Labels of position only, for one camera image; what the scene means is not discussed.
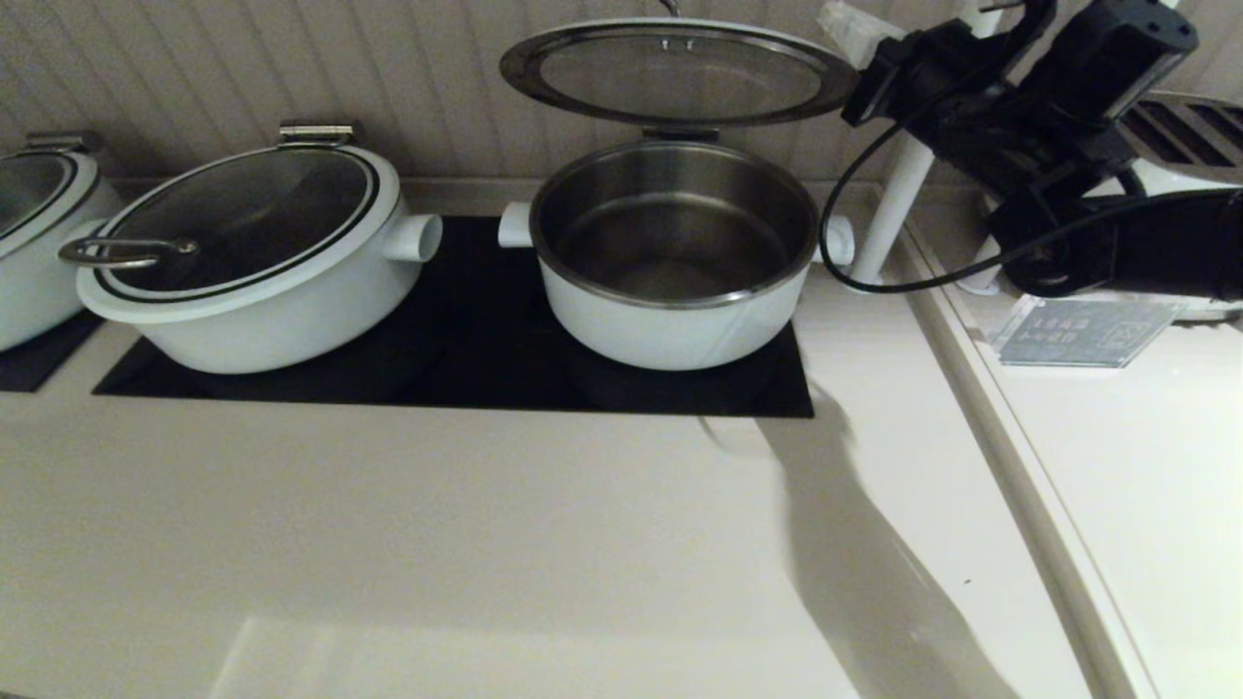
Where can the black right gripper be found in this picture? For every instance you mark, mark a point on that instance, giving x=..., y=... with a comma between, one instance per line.
x=1010, y=107

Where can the glass lid with white rim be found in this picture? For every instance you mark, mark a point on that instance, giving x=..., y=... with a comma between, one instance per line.
x=24, y=192
x=680, y=73
x=243, y=209

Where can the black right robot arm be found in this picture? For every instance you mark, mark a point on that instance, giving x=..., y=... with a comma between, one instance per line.
x=1165, y=243

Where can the metal lid handle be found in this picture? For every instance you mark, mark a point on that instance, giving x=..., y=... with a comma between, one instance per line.
x=60, y=143
x=680, y=133
x=318, y=132

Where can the white round cooking pot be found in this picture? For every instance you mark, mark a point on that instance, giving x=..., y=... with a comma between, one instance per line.
x=29, y=296
x=291, y=325
x=670, y=340

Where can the white round pole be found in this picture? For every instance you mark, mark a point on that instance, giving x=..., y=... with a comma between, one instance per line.
x=898, y=214
x=979, y=277

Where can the white toaster with chrome lever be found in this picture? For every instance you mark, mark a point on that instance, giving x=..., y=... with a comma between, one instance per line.
x=1185, y=136

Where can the clear acrylic sign block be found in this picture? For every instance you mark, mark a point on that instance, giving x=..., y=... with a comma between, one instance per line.
x=1078, y=335

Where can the black glass induction cooktop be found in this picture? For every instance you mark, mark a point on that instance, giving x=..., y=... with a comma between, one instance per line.
x=29, y=364
x=466, y=325

